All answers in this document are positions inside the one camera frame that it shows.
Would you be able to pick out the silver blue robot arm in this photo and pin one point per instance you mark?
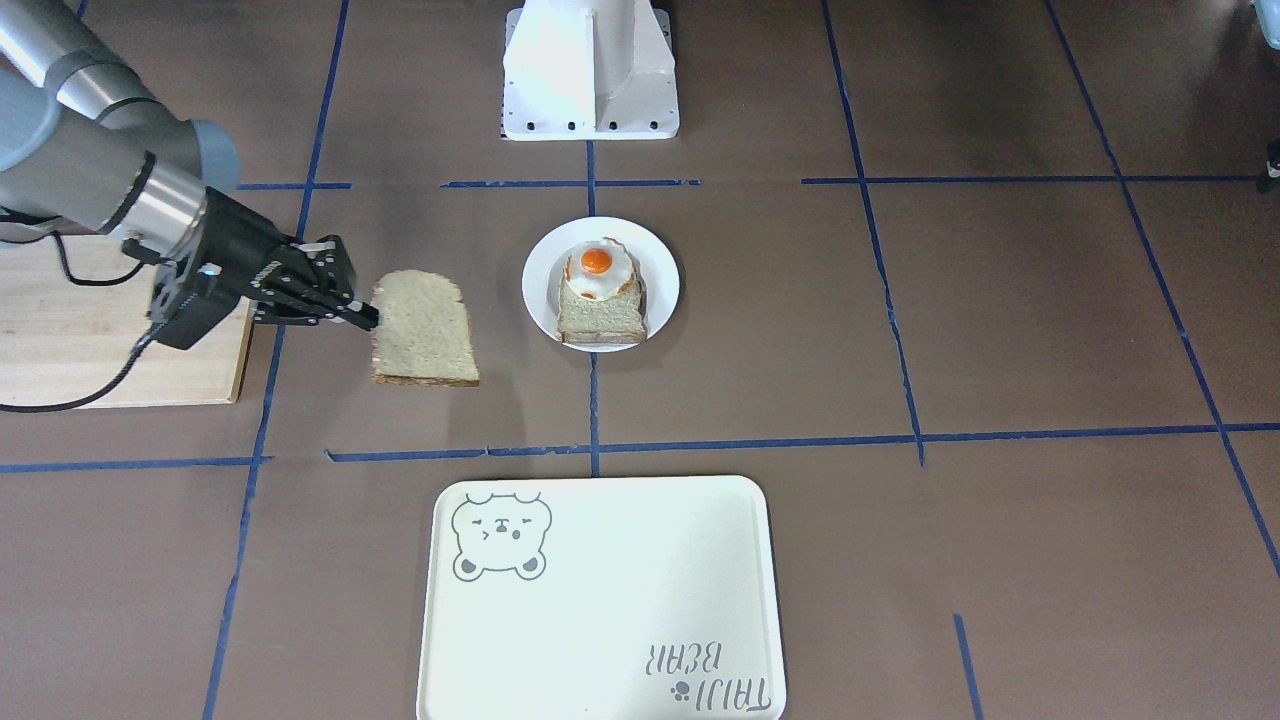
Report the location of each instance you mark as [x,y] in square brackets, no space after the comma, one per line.
[85,143]

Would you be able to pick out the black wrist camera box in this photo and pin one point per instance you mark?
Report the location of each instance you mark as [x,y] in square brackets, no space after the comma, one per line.
[190,299]

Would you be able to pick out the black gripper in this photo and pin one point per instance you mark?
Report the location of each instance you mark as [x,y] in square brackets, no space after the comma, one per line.
[243,249]

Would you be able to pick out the cream bear tray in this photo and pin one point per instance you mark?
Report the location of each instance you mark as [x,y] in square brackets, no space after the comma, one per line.
[602,598]

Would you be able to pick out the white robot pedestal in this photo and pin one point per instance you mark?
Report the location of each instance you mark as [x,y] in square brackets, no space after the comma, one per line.
[589,71]

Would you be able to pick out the fried egg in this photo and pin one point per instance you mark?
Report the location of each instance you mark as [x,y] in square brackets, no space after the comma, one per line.
[599,270]

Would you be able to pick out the wooden cutting board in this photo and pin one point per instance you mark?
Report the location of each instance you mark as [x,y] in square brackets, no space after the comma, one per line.
[60,341]

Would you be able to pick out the bread slice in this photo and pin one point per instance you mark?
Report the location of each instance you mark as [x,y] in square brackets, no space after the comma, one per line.
[424,336]
[618,320]

